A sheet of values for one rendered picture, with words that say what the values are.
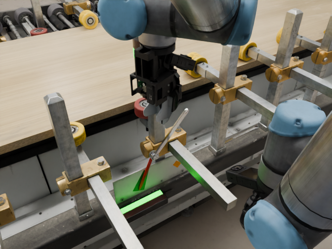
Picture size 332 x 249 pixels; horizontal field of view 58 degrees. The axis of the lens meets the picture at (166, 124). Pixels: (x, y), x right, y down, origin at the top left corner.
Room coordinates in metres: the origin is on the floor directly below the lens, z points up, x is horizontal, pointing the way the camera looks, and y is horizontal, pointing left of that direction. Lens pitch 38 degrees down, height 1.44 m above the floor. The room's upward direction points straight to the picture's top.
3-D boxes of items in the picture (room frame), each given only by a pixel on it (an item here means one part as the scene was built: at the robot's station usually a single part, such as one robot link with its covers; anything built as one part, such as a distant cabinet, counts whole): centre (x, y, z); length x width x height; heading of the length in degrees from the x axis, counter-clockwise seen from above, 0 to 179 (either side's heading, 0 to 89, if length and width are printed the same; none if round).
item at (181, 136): (0.68, 0.01, 0.85); 0.13 x 0.06 x 0.05; 122
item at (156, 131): (0.67, 0.03, 0.92); 0.03 x 0.03 x 0.48; 32
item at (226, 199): (0.64, -0.04, 0.84); 0.43 x 0.03 x 0.04; 32
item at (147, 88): (0.57, 0.02, 1.15); 0.09 x 0.08 x 0.12; 142
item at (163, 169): (0.63, 0.04, 0.75); 0.26 x 0.01 x 0.10; 122
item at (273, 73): (0.95, -0.41, 0.95); 0.13 x 0.06 x 0.05; 122
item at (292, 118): (0.37, -0.21, 1.13); 0.09 x 0.08 x 0.11; 34
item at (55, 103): (0.54, 0.24, 0.87); 0.03 x 0.03 x 0.48; 32
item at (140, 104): (0.80, 0.06, 0.85); 0.08 x 0.08 x 0.11
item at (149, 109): (0.58, 0.03, 1.04); 0.06 x 0.03 x 0.09; 142
